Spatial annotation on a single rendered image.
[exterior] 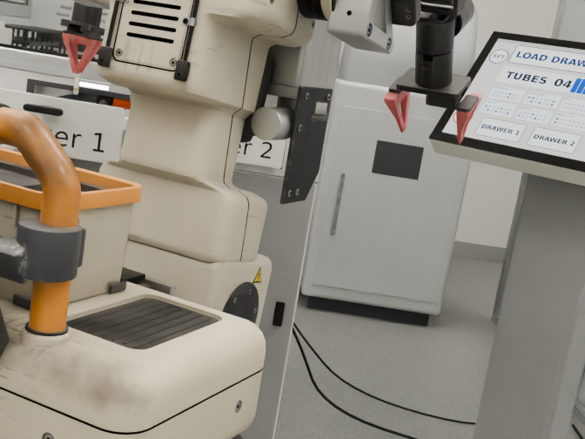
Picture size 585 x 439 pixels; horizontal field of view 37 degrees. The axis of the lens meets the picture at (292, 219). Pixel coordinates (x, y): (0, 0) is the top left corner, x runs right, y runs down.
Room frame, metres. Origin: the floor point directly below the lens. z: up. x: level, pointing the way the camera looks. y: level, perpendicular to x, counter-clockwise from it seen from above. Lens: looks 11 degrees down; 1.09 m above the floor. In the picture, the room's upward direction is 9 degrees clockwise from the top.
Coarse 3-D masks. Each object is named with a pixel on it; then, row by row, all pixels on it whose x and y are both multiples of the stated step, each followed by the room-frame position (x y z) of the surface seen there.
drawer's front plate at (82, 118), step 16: (0, 96) 1.67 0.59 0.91; (16, 96) 1.67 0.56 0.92; (32, 96) 1.67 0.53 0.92; (48, 96) 1.68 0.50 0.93; (32, 112) 1.67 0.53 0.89; (64, 112) 1.67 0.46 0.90; (80, 112) 1.67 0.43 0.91; (96, 112) 1.68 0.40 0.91; (112, 112) 1.68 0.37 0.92; (64, 128) 1.67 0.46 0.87; (80, 128) 1.67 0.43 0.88; (96, 128) 1.68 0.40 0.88; (112, 128) 1.68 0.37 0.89; (64, 144) 1.67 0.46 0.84; (80, 144) 1.67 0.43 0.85; (96, 144) 1.68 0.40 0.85; (112, 144) 1.68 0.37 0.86; (96, 160) 1.68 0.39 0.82; (112, 160) 1.68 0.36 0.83
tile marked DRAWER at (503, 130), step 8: (488, 120) 1.75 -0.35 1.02; (496, 120) 1.75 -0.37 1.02; (504, 120) 1.74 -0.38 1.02; (480, 128) 1.75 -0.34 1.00; (488, 128) 1.74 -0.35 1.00; (496, 128) 1.73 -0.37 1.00; (504, 128) 1.72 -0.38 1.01; (512, 128) 1.72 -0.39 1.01; (520, 128) 1.71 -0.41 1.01; (488, 136) 1.72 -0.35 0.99; (496, 136) 1.72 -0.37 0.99; (504, 136) 1.71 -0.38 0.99; (512, 136) 1.70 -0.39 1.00; (520, 136) 1.70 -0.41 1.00
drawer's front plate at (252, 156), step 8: (240, 144) 2.00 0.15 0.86; (256, 144) 2.00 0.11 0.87; (264, 144) 2.00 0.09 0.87; (272, 144) 2.00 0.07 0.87; (280, 144) 2.00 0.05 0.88; (240, 152) 2.00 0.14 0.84; (248, 152) 2.00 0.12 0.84; (256, 152) 2.00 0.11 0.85; (272, 152) 2.00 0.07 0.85; (280, 152) 2.00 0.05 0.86; (240, 160) 2.00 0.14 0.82; (248, 160) 2.00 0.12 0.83; (256, 160) 2.00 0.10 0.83; (264, 160) 2.00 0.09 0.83; (272, 160) 2.00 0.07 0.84; (280, 160) 2.00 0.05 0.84
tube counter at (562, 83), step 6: (558, 78) 1.77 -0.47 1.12; (564, 78) 1.77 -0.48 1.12; (570, 78) 1.76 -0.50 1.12; (576, 78) 1.75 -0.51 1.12; (582, 78) 1.75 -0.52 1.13; (552, 84) 1.76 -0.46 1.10; (558, 84) 1.76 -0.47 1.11; (564, 84) 1.75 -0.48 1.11; (570, 84) 1.75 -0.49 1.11; (576, 84) 1.74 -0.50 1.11; (582, 84) 1.74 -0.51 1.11; (552, 90) 1.75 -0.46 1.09; (558, 90) 1.75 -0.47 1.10; (564, 90) 1.74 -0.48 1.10; (570, 90) 1.74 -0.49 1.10; (576, 90) 1.73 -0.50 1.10; (582, 90) 1.73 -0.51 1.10
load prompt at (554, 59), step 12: (516, 48) 1.87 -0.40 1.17; (528, 48) 1.86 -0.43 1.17; (540, 48) 1.85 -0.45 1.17; (516, 60) 1.85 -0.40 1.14; (528, 60) 1.84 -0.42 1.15; (540, 60) 1.82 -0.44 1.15; (552, 60) 1.81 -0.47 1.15; (564, 60) 1.80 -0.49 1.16; (576, 60) 1.79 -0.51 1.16; (576, 72) 1.77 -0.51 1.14
